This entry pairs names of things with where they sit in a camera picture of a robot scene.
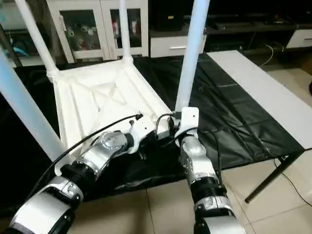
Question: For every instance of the black mat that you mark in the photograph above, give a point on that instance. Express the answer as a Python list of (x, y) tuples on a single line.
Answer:
[(234, 112)]

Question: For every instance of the black metal floor rod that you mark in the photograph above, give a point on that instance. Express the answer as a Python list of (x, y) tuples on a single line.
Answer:
[(273, 178)]

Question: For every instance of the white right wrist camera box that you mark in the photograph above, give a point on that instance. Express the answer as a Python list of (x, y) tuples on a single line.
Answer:
[(187, 119)]

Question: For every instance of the white plastic table top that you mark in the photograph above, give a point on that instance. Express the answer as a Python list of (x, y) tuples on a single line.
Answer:
[(102, 97)]

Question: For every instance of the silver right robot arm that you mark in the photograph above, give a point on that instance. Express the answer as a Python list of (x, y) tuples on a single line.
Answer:
[(200, 170)]

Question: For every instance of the white glass door cabinet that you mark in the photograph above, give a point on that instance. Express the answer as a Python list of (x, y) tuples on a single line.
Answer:
[(97, 29)]

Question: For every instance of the dark low tv stand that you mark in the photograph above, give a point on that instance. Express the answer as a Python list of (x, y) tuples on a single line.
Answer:
[(253, 29)]

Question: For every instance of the black speaker box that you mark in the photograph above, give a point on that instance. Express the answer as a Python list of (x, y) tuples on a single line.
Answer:
[(168, 14)]

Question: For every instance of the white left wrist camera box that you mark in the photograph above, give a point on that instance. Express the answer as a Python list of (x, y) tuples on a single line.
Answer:
[(141, 126)]

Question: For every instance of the white drawer unit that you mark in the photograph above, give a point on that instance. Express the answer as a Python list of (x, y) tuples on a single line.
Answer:
[(300, 38), (170, 46)]

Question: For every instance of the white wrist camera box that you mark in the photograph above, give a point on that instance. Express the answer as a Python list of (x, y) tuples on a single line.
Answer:
[(187, 119), (141, 126)]

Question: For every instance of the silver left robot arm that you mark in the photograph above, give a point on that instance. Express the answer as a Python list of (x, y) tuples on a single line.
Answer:
[(92, 156)]

